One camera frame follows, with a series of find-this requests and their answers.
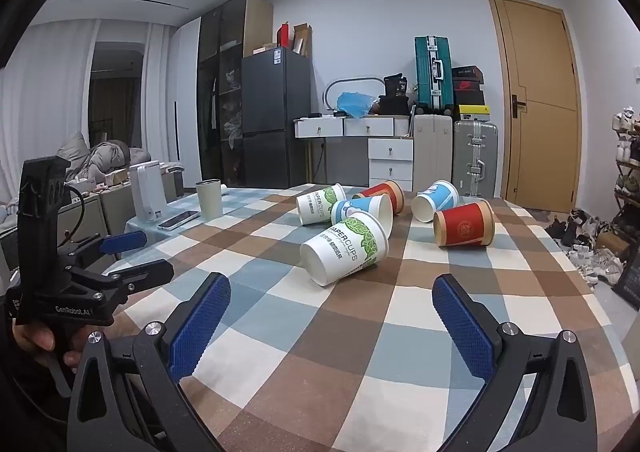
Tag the wooden door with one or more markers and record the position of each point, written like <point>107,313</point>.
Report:
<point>540,97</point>

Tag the red and black shoe box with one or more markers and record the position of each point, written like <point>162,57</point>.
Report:
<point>467,86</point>

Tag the arched metal frame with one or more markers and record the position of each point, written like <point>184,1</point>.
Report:
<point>350,80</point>

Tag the cream tumbler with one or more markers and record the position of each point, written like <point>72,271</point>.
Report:
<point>209,202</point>

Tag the black bag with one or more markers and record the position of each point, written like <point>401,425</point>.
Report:
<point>395,92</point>

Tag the green leaf paper cup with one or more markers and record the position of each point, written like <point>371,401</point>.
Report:
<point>345,247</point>
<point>317,204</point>

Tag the dark glass-door cabinet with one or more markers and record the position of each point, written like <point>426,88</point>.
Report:
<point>220,82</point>

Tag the white curtain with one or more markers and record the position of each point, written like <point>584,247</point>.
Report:
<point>45,97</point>

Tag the white smartphone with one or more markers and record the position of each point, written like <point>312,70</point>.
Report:
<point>178,220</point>

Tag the pile of shoes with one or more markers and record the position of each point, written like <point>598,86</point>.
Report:
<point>585,242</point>

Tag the dark printed bag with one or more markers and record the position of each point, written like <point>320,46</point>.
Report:
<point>631,279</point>

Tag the red paper cup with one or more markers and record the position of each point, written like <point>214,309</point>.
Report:
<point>465,227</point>
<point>382,192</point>

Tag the white tabletop appliance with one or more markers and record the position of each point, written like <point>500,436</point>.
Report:
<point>147,192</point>

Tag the open cardboard box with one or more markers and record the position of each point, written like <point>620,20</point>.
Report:
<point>302,39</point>

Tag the shoe rack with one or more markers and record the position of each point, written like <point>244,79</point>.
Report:
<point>627,167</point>

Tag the grey padded jacket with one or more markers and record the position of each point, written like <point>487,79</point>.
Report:
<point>102,154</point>

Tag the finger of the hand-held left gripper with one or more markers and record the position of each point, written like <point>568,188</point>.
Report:
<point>150,271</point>
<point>122,242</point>

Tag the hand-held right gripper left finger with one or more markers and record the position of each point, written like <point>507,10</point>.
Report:
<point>200,327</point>

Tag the silver suitcase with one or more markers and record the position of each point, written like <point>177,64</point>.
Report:
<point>475,157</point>

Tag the white suitcase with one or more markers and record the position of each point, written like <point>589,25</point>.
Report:
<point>432,152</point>

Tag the checked tablecloth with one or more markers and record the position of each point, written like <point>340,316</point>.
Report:
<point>350,342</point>

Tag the blue paper cup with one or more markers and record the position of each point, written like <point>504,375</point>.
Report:
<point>362,212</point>
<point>436,199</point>

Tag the yellow and black shoe box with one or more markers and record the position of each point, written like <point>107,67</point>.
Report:
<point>473,112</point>

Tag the dark grey refrigerator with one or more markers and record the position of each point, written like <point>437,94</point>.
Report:
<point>272,117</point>

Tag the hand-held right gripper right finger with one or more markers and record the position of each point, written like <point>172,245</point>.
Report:
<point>462,327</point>

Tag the person's left hand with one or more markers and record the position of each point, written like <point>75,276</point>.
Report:
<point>32,337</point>

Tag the blue plastic bag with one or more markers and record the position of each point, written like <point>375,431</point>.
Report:
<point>355,104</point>

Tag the white drawer desk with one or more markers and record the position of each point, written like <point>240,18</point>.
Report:
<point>390,152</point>

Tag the teal suitcase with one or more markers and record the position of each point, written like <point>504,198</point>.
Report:
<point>432,74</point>

